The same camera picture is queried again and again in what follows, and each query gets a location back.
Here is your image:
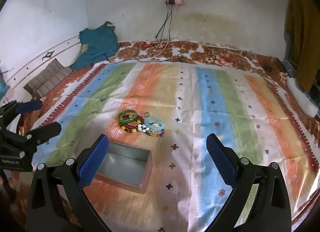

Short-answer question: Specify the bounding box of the grey metal tin box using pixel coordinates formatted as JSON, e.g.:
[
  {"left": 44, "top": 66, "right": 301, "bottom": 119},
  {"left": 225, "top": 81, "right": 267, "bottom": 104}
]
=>
[{"left": 95, "top": 142, "right": 152, "bottom": 194}]

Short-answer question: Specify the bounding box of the striped grey folded blanket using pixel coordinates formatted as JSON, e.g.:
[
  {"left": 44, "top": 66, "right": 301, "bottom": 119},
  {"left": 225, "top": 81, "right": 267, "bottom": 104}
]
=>
[{"left": 23, "top": 59, "right": 72, "bottom": 99}]

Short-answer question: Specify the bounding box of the white rolled pillow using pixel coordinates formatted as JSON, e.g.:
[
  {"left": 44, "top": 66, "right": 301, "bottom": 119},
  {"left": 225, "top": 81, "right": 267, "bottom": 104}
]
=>
[{"left": 286, "top": 76, "right": 318, "bottom": 118}]

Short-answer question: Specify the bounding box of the black charger cable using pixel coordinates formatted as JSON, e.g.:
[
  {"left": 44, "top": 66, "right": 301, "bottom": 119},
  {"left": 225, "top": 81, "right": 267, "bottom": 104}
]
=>
[{"left": 105, "top": 3, "right": 176, "bottom": 64}]

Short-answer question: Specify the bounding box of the light blue bead bracelet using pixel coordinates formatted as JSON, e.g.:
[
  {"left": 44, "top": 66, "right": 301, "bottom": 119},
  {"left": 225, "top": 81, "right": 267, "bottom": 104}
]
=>
[{"left": 144, "top": 116, "right": 167, "bottom": 131}]

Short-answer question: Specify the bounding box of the striped colourful bed cloth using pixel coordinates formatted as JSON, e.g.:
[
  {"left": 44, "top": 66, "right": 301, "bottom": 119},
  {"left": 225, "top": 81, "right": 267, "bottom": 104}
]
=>
[{"left": 32, "top": 61, "right": 316, "bottom": 232}]

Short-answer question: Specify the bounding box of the multicolour glass bead bracelet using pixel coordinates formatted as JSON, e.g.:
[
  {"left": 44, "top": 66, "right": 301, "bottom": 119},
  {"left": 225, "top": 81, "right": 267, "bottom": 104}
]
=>
[{"left": 145, "top": 129, "right": 166, "bottom": 139}]

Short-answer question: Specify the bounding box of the mustard yellow hanging garment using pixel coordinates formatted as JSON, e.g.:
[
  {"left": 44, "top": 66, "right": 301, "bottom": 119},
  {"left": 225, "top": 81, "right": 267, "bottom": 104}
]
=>
[{"left": 285, "top": 0, "right": 319, "bottom": 92}]

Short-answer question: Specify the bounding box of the green jade bangle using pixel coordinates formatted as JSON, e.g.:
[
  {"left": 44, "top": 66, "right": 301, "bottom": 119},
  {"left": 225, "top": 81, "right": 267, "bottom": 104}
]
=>
[{"left": 117, "top": 109, "right": 137, "bottom": 123}]

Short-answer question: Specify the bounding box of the dark red bead bracelet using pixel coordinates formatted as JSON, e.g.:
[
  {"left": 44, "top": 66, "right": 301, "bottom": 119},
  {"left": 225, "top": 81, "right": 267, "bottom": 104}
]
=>
[{"left": 119, "top": 118, "right": 146, "bottom": 134}]

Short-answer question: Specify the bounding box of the white charger cable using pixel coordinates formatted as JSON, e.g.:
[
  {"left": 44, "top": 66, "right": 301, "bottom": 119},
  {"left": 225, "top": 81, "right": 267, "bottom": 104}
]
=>
[{"left": 150, "top": 3, "right": 178, "bottom": 59}]

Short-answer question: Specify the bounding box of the teal blue shirt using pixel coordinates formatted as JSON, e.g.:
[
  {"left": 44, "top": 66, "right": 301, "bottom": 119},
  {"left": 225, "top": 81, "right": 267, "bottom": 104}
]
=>
[{"left": 71, "top": 21, "right": 119, "bottom": 71}]

